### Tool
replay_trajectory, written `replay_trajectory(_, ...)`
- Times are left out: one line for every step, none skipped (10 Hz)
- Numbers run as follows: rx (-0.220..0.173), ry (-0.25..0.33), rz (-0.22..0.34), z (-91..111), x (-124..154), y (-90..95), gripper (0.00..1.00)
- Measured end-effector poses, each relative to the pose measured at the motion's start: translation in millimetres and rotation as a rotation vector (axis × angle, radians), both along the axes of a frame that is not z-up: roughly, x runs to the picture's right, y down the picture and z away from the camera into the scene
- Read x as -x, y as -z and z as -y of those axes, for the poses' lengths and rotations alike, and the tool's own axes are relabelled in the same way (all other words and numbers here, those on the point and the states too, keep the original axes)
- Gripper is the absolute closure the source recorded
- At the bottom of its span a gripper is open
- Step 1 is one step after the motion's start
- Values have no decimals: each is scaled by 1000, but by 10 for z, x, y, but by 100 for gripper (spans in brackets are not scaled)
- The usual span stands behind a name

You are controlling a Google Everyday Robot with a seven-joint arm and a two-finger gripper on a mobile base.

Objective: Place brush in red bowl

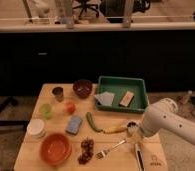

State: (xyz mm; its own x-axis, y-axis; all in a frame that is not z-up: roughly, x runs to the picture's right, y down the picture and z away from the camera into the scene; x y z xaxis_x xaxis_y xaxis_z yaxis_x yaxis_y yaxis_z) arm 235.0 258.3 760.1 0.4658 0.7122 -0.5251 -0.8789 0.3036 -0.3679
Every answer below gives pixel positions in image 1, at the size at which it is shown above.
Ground silver fork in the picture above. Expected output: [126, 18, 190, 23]
[95, 139, 127, 159]

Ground yellow banana toy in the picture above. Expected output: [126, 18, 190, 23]
[103, 125, 127, 134]

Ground dark grape bunch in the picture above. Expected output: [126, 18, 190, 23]
[78, 138, 94, 164]

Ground light blue cloth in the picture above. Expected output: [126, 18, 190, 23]
[94, 91, 115, 106]

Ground green chili pepper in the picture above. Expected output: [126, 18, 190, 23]
[86, 112, 103, 132]

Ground green plastic tray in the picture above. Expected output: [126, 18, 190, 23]
[95, 76, 148, 113]

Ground red tomato toy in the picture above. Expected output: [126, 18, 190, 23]
[65, 102, 76, 114]

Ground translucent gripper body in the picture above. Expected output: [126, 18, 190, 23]
[129, 127, 143, 144]

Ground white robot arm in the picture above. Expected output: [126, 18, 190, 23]
[130, 98, 195, 146]

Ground dark maroon bowl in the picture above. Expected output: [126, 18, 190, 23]
[73, 79, 93, 98]

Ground orange red bowl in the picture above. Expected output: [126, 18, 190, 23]
[39, 133, 72, 166]

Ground black office chair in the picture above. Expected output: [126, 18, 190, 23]
[73, 0, 99, 18]

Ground dark metal cup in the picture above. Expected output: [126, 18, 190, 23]
[52, 87, 64, 102]

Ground blue sponge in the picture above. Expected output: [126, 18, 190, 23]
[65, 116, 82, 135]

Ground wooden block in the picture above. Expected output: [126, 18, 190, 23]
[119, 91, 134, 107]

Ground green translucent cup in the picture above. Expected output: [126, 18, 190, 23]
[39, 104, 52, 119]

